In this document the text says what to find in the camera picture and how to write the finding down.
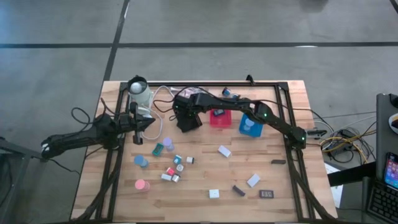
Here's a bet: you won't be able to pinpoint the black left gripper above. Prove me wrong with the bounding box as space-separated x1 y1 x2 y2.
119 101 156 146

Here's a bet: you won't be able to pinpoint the purple capped sand hourglass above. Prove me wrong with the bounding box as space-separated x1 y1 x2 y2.
162 136 175 152

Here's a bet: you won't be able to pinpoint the blue capped sand hourglass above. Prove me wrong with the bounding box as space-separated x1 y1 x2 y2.
243 117 256 131
133 154 150 169

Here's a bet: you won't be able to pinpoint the white rectangular box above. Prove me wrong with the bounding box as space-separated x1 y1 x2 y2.
246 173 261 189
217 145 233 159

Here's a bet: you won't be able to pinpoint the black plastic basket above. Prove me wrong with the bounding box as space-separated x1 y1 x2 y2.
177 116 203 134

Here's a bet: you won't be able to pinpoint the white cylindrical desk device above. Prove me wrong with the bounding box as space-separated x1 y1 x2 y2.
127 75 155 118

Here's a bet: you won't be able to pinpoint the teal digital timer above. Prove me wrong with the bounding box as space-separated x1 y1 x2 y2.
151 142 165 157

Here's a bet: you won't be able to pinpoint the red plastic basket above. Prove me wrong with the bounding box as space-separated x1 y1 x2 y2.
209 108 233 128

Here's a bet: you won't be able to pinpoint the blue hourglass with black caps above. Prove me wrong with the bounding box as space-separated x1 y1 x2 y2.
221 87 241 100

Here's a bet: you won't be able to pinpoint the pink capped sand hourglass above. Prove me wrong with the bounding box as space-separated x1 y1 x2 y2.
134 179 151 192

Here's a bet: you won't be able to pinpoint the blue plastic basket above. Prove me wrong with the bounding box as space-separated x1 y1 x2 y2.
238 113 264 138

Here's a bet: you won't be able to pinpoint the grey metal cart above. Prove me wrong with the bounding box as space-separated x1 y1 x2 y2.
0 136 50 224

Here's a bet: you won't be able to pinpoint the white paper sheet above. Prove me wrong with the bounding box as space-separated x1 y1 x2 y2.
323 161 345 209

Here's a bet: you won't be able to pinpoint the dark computer desk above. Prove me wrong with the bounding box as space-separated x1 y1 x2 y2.
374 92 398 187

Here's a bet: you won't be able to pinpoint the smartphone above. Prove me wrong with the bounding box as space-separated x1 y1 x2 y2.
384 152 398 190

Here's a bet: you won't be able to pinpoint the black keyboard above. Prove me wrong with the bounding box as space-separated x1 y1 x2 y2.
366 179 398 224

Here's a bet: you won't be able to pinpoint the white cable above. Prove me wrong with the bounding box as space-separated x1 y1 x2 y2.
141 85 206 141

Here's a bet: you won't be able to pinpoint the black aluminium table frame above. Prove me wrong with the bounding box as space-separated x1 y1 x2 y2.
70 80 335 224

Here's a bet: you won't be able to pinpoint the tangled floor cables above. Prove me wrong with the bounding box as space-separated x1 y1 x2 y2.
306 110 379 164

